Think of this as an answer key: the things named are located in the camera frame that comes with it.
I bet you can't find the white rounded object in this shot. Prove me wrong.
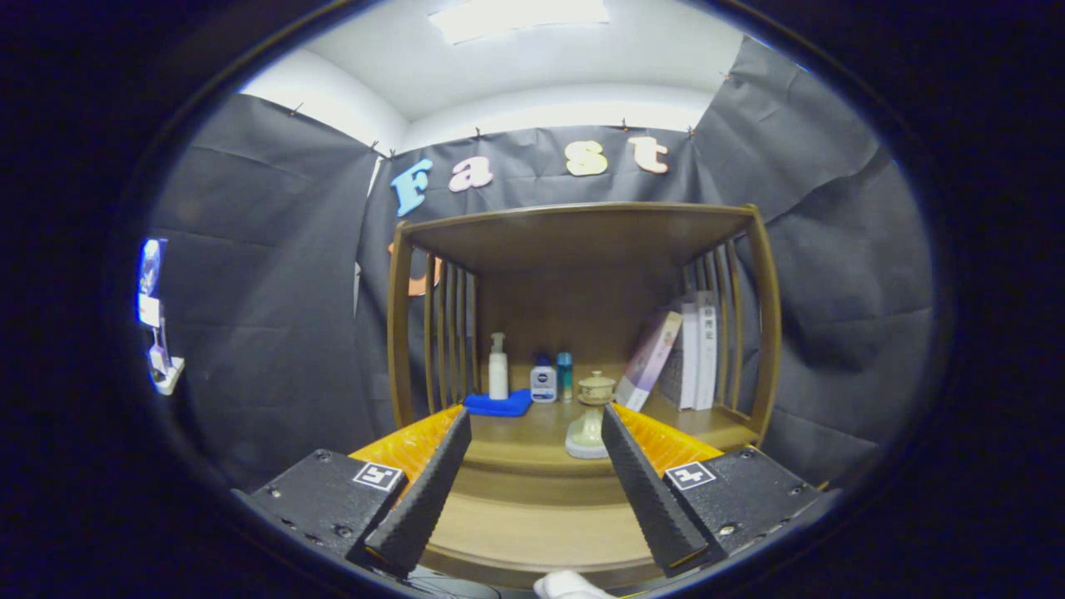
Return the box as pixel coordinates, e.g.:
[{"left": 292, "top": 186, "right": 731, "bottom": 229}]
[{"left": 532, "top": 570, "right": 618, "bottom": 599}]

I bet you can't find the beige lidded teacup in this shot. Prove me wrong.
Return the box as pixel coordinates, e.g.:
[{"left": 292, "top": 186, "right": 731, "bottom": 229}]
[{"left": 578, "top": 371, "right": 617, "bottom": 407}]

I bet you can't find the wooden countertop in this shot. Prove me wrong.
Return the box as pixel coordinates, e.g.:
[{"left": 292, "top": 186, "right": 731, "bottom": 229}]
[{"left": 399, "top": 395, "right": 760, "bottom": 479}]

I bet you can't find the wooden drawer with black knob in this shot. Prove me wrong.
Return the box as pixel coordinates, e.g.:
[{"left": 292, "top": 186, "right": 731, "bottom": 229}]
[{"left": 419, "top": 478, "right": 666, "bottom": 590}]

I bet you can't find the white device with cable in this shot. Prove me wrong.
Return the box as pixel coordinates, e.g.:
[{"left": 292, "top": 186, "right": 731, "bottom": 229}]
[{"left": 137, "top": 239, "right": 186, "bottom": 396}]

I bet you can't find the wooden cabinet with slatted sides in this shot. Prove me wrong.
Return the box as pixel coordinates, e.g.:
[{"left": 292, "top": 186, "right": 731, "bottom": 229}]
[{"left": 387, "top": 201, "right": 783, "bottom": 587}]

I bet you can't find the purple and white book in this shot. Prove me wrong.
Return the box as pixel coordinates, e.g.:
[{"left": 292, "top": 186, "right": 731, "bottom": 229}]
[{"left": 614, "top": 310, "right": 684, "bottom": 413}]

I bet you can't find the plain white book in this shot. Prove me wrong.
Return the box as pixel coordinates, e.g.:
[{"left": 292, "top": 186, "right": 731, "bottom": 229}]
[{"left": 679, "top": 301, "right": 700, "bottom": 411}]

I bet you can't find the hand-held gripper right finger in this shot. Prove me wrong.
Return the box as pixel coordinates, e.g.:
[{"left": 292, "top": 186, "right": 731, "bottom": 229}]
[{"left": 601, "top": 403, "right": 825, "bottom": 579}]

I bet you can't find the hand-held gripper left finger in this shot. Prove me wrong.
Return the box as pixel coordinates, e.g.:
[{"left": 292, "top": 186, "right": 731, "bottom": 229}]
[{"left": 233, "top": 405, "right": 473, "bottom": 577}]

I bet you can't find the blue folded cloth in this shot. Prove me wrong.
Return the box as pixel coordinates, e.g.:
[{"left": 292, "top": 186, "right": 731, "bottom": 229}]
[{"left": 463, "top": 389, "right": 533, "bottom": 418}]

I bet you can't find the white book with black lettering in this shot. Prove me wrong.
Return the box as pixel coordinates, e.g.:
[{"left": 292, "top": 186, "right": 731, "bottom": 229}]
[{"left": 696, "top": 291, "right": 719, "bottom": 411}]

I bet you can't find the pale green object grey base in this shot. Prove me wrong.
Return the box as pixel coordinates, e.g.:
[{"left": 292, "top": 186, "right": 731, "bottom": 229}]
[{"left": 565, "top": 399, "right": 611, "bottom": 460}]

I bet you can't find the white pump bottle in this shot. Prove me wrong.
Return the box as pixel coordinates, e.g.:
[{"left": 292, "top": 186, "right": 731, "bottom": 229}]
[{"left": 488, "top": 333, "right": 509, "bottom": 401}]

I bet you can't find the dark patterned book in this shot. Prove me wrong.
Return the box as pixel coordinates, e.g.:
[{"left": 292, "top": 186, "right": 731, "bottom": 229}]
[{"left": 657, "top": 333, "right": 685, "bottom": 408}]

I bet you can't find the white lotion bottle blue cap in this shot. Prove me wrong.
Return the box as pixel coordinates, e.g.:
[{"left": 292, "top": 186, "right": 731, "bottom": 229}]
[{"left": 530, "top": 354, "right": 558, "bottom": 404}]

